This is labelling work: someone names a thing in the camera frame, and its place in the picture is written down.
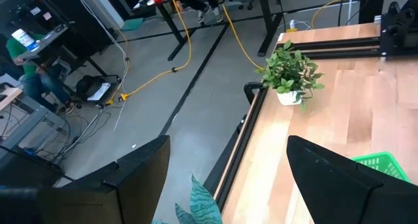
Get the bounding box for person's shoe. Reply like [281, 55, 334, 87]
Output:
[196, 5, 212, 24]
[212, 5, 225, 23]

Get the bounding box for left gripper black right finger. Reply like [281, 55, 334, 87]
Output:
[286, 135, 418, 224]

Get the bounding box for black aluminium table frame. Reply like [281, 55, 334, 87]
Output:
[202, 37, 382, 212]

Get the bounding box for white cable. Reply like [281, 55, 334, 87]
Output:
[70, 0, 132, 132]

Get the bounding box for teal plant in white pot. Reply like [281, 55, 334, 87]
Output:
[152, 173, 223, 224]

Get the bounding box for black bag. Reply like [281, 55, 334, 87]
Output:
[76, 74, 114, 104]

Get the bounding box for black desk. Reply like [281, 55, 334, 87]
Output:
[101, 0, 285, 62]

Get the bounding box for green plastic basket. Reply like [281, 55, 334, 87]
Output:
[351, 151, 411, 183]

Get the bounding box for person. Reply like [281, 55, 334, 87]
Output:
[0, 33, 78, 116]

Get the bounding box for yellow cable with black clip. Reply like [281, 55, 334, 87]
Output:
[106, 0, 193, 106]

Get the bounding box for grey metal rack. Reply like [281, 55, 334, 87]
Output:
[0, 86, 71, 163]

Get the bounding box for white wipes canister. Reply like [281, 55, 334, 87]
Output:
[11, 28, 40, 52]

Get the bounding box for long yellow extension cable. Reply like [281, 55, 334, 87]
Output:
[214, 0, 266, 71]

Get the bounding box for green leafy potted plant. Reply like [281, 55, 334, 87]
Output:
[256, 40, 326, 111]

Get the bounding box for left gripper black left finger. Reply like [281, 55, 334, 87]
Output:
[36, 135, 171, 224]

